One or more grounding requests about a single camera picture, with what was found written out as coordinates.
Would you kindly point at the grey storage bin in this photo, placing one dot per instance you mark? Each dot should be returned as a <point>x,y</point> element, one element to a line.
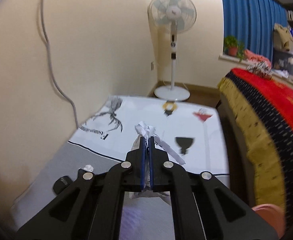
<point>283,61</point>

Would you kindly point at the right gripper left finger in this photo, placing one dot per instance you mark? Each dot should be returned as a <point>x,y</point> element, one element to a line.
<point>90,208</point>

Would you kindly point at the potted green plant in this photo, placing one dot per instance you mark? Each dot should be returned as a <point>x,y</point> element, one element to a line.
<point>232,47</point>

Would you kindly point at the pink trash bin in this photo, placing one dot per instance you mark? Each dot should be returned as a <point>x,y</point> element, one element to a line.
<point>273,215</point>

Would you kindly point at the white tissue wad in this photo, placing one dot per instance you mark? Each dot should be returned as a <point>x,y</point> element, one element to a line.
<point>88,168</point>

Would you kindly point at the zebra striped cloth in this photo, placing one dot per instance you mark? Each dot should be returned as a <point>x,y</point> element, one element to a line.
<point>260,69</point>

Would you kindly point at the grey table cloth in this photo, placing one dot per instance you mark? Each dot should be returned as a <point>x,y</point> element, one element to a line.
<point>190,134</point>

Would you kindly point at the red patterned bed blanket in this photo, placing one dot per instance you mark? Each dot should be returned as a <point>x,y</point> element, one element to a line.
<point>261,111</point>

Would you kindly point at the white paper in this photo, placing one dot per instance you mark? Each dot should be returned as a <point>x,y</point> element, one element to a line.
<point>145,131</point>

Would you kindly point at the blue curtain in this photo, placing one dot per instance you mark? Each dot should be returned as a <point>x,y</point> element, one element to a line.
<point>252,22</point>

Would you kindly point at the white standing fan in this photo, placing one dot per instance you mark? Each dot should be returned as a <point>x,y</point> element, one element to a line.
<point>172,17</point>

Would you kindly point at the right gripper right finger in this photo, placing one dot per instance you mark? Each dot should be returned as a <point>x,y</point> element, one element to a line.
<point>202,206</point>

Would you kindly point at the pink folded cloth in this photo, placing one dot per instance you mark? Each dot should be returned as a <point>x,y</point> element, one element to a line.
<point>250,56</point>

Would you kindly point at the tan jacket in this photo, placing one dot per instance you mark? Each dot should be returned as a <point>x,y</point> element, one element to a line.
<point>282,38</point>

